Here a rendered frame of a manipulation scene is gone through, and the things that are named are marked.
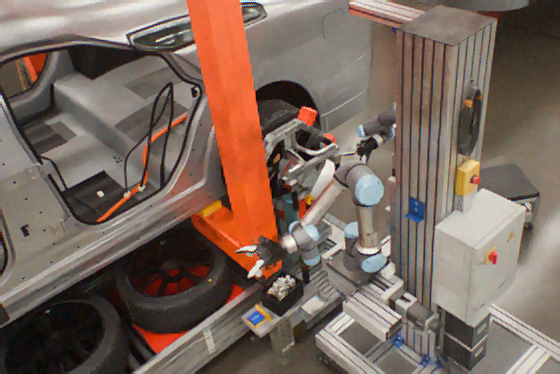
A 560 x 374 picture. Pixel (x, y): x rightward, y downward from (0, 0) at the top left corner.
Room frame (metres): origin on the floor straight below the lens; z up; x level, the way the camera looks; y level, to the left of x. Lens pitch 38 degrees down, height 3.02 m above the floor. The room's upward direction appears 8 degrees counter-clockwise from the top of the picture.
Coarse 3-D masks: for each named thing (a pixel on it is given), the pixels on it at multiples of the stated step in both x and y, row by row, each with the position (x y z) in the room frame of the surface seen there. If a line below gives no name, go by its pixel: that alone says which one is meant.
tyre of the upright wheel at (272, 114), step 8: (264, 104) 3.14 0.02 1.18; (272, 104) 3.15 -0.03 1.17; (280, 104) 3.15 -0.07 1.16; (288, 104) 3.19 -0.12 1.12; (264, 112) 3.06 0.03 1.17; (272, 112) 3.04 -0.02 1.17; (280, 112) 3.03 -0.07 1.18; (288, 112) 3.04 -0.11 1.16; (296, 112) 3.07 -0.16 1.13; (264, 120) 2.98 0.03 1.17; (272, 120) 2.97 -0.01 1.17; (280, 120) 3.00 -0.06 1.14; (288, 120) 3.03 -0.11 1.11; (264, 128) 2.93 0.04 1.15; (272, 128) 2.96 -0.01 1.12; (264, 136) 2.92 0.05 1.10; (224, 176) 2.93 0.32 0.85; (224, 184) 2.97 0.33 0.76
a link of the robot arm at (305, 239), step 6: (306, 228) 1.92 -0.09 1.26; (312, 228) 1.92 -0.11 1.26; (294, 234) 1.90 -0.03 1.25; (300, 234) 1.90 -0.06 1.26; (306, 234) 1.89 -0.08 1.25; (312, 234) 1.89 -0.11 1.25; (318, 234) 1.90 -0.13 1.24; (294, 240) 1.88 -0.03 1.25; (300, 240) 1.88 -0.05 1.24; (306, 240) 1.88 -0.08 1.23; (312, 240) 1.88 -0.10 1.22; (300, 246) 1.87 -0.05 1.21; (306, 246) 1.88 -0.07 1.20; (312, 246) 1.88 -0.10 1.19
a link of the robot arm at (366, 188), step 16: (352, 176) 2.00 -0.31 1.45; (368, 176) 1.96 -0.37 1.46; (352, 192) 1.97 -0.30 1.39; (368, 192) 1.91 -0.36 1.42; (368, 208) 1.94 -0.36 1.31; (368, 224) 1.94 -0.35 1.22; (368, 240) 1.94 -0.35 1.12; (368, 256) 1.92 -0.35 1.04; (384, 256) 1.94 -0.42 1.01; (368, 272) 1.92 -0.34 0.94
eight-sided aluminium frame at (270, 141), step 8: (296, 120) 3.01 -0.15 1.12; (280, 128) 2.95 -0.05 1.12; (288, 128) 2.94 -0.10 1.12; (296, 128) 2.96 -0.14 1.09; (304, 128) 2.99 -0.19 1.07; (312, 128) 3.03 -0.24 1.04; (272, 136) 2.88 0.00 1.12; (280, 136) 2.88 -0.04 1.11; (264, 144) 2.87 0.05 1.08; (272, 144) 2.84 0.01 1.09; (320, 144) 3.06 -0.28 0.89; (320, 168) 3.05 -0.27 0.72; (312, 184) 3.00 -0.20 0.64; (304, 192) 2.96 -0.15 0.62; (272, 200) 2.86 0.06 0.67; (280, 200) 2.91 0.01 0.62; (280, 208) 2.84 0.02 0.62
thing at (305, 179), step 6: (282, 162) 2.92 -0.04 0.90; (288, 162) 2.90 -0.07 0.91; (294, 162) 2.88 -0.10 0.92; (282, 168) 2.89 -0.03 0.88; (288, 168) 2.86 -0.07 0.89; (312, 168) 2.82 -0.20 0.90; (306, 174) 2.79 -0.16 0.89; (312, 174) 2.82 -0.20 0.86; (300, 180) 2.77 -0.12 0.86; (306, 180) 2.79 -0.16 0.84; (312, 180) 2.81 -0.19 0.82; (306, 186) 2.78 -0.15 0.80
